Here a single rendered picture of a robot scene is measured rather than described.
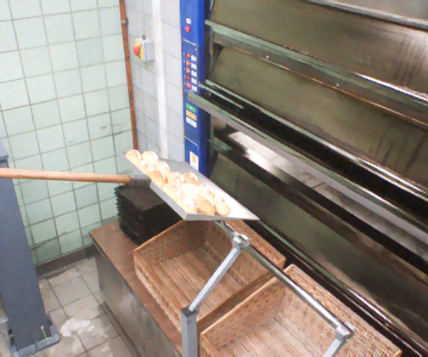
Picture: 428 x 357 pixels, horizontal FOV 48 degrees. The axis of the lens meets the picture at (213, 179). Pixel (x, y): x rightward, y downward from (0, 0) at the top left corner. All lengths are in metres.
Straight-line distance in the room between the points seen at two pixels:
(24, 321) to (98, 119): 1.22
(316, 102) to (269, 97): 0.23
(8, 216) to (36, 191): 0.67
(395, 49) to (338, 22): 0.23
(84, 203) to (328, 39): 2.10
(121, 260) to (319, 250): 1.06
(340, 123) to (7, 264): 1.74
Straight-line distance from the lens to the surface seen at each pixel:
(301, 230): 2.02
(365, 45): 1.57
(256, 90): 1.98
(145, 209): 2.39
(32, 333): 2.96
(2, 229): 2.51
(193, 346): 1.86
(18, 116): 2.91
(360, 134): 1.64
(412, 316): 1.79
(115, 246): 2.65
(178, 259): 2.51
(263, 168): 2.09
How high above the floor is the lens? 2.22
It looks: 31 degrees down
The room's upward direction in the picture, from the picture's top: straight up
